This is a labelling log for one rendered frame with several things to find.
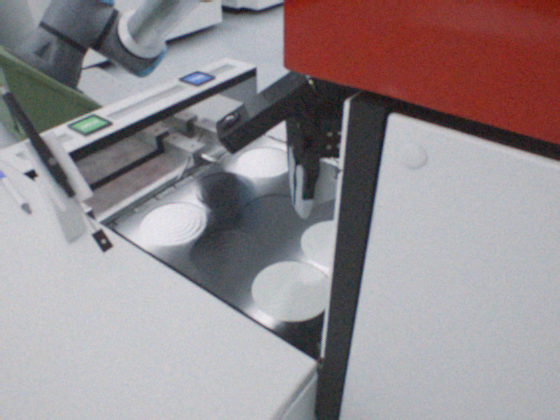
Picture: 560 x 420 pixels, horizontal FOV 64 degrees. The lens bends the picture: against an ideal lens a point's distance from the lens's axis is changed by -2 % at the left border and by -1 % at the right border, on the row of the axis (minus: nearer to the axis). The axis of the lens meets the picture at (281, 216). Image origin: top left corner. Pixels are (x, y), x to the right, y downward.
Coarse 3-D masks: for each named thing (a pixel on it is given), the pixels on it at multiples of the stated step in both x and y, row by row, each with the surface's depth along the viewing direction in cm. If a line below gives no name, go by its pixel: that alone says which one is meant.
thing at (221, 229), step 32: (224, 160) 80; (256, 160) 80; (192, 192) 73; (224, 192) 73; (256, 192) 72; (288, 192) 72; (128, 224) 66; (160, 224) 66; (192, 224) 66; (224, 224) 66; (256, 224) 66; (288, 224) 66; (160, 256) 61; (192, 256) 61; (224, 256) 61; (256, 256) 61; (288, 256) 61; (224, 288) 56; (256, 320) 53; (320, 320) 52
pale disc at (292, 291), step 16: (272, 272) 59; (288, 272) 59; (304, 272) 59; (320, 272) 59; (256, 288) 56; (272, 288) 56; (288, 288) 56; (304, 288) 56; (320, 288) 56; (272, 304) 54; (288, 304) 54; (304, 304) 54; (320, 304) 54; (288, 320) 52
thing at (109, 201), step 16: (208, 144) 89; (160, 160) 84; (176, 160) 84; (128, 176) 80; (144, 176) 80; (160, 176) 80; (176, 176) 80; (96, 192) 76; (112, 192) 76; (128, 192) 76; (144, 192) 76; (96, 208) 72; (112, 208) 72; (128, 208) 74
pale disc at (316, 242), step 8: (320, 224) 66; (328, 224) 66; (312, 232) 65; (320, 232) 65; (328, 232) 65; (304, 240) 63; (312, 240) 63; (320, 240) 63; (328, 240) 63; (304, 248) 62; (312, 248) 62; (320, 248) 62; (328, 248) 62; (312, 256) 61; (320, 256) 61; (328, 256) 61; (320, 264) 60; (328, 264) 60
